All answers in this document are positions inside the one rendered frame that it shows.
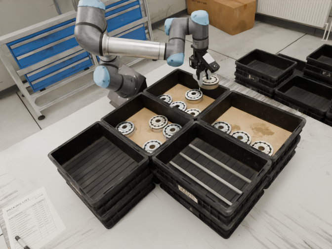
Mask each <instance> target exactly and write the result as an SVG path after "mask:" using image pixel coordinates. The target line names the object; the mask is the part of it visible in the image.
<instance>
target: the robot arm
mask: <svg viewBox="0 0 332 249"><path fill-rule="evenodd" d="M105 11H106V10H105V5H104V4H103V3H102V2H101V1H99V0H80V1H79V5H78V11H77V17H76V24H75V29H74V35H75V39H76V41H77V42H78V44H79V45H80V46H81V47H82V48H83V49H84V50H86V51H87V52H89V53H91V54H93V55H96V56H99V58H100V61H99V66H98V67H96V69H95V71H94V74H93V79H94V82H95V83H96V84H97V85H98V86H100V87H102V88H105V89H108V90H111V91H114V92H115V93H116V94H117V95H118V96H120V97H122V98H128V97H129V96H131V94H132V93H133V91H134V88H135V79H134V77H133V76H130V75H121V74H119V73H118V71H119V61H120V56H127V57H137V58H147V59H157V60H166V61H167V64H168V65H169V66H172V67H179V66H181V65H183V63H184V56H185V54H184V52H185V38H186V35H192V38H193V44H192V45H191V48H193V55H191V56H190V57H189V67H191V68H193V69H196V74H193V78H194V79H195V80H196V81H197V82H198V84H199V86H200V87H201V86H202V85H203V76H204V75H206V78H207V80H209V79H210V76H211V73H214V72H216V71H218V70H219V68H220V66H219V64H218V63H217V62H216V61H215V60H214V59H213V58H212V56H211V55H210V54H209V53H208V52H207V50H208V45H209V36H208V25H209V21H208V13H207V12H206V11H204V10H198V11H194V12H192V14H191V17H183V18H176V17H175V18H169V19H167V20H166V21H165V34H166V35H167V36H169V39H168V43H165V42H156V41H142V40H133V39H123V38H114V37H109V35H108V32H107V21H106V18H105ZM190 61H191V65H190Z"/></svg>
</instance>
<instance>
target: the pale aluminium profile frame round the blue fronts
mask: <svg viewBox="0 0 332 249"><path fill-rule="evenodd" d="M52 1H53V3H54V5H55V8H56V10H57V13H58V15H61V14H62V12H61V9H60V7H59V4H58V2H57V0H52ZM71 1H72V4H73V7H74V10H75V11H76V12H77V11H78V3H77V1H76V0H71ZM141 3H143V7H144V12H145V17H143V18H141V19H138V20H136V21H134V22H131V23H129V24H127V25H124V26H122V27H120V28H117V29H115V30H113V31H110V32H108V35H109V37H111V36H114V35H116V34H118V33H121V32H123V31H125V30H128V29H130V28H132V27H134V26H137V25H139V24H141V23H144V22H146V23H147V30H145V33H146V32H148V34H149V36H146V38H147V40H146V41H152V42H153V41H154V39H153V33H152V27H151V21H150V15H149V10H148V4H147V0H141V1H140V4H141ZM81 49H83V48H82V47H81V46H80V45H77V46H75V47H72V48H70V49H67V50H65V51H63V52H61V53H58V54H56V55H54V56H51V57H49V58H47V59H44V60H42V61H40V62H37V63H35V64H33V65H30V66H28V67H26V68H23V69H21V70H19V71H15V70H14V68H13V66H12V64H11V63H10V61H9V60H8V58H7V57H8V56H11V55H12V54H11V52H8V53H6V54H5V53H4V51H3V50H2V48H1V46H0V59H1V61H2V62H3V64H4V66H5V67H6V69H7V70H8V72H9V73H10V75H11V76H12V78H13V80H14V81H15V83H16V84H17V86H18V88H19V89H20V91H21V92H22V97H25V98H26V99H27V100H28V102H29V103H30V105H31V106H32V107H33V109H34V110H35V112H36V114H37V115H38V120H39V121H40V120H43V119H44V118H45V116H44V115H42V114H41V113H40V111H41V110H43V109H45V108H47V107H49V106H51V105H53V104H55V103H57V102H59V101H61V100H63V99H65V98H67V97H69V96H71V95H73V94H75V93H77V92H79V91H81V90H83V89H85V88H87V87H89V86H91V85H93V84H95V82H94V79H93V80H91V81H89V82H87V83H85V84H83V85H81V86H79V87H77V88H74V89H72V90H70V91H68V92H66V93H64V94H62V95H60V96H58V97H56V98H54V99H52V100H50V101H48V102H46V103H44V104H42V105H36V104H35V99H36V98H37V97H39V96H41V95H43V94H46V93H48V92H50V91H52V90H54V89H56V88H58V87H60V86H62V85H64V84H66V83H69V82H71V81H73V80H75V79H77V78H79V77H81V76H83V75H85V74H87V73H89V72H91V73H92V74H94V71H95V69H96V67H98V66H99V63H98V62H97V59H96V55H93V54H90V58H92V60H91V61H92V64H93V65H92V66H91V67H87V68H85V69H84V70H83V71H80V72H78V73H76V74H74V75H72V76H70V77H68V78H66V79H64V80H61V81H59V82H57V83H55V84H53V85H51V86H49V87H46V88H43V89H40V90H39V91H38V92H36V93H34V94H32V95H30V94H29V93H28V91H27V90H26V87H28V86H30V85H29V83H28V82H27V83H22V81H21V80H20V78H19V77H20V76H22V75H24V74H26V73H28V72H31V71H33V70H35V69H38V68H40V67H42V66H44V65H47V64H49V63H51V62H54V61H56V60H58V59H60V58H63V57H65V56H67V55H70V54H72V53H74V52H77V51H79V50H81ZM142 59H144V58H135V59H133V60H131V61H129V62H127V63H125V65H126V66H128V67H129V66H131V65H133V64H135V63H137V62H139V61H140V60H142Z"/></svg>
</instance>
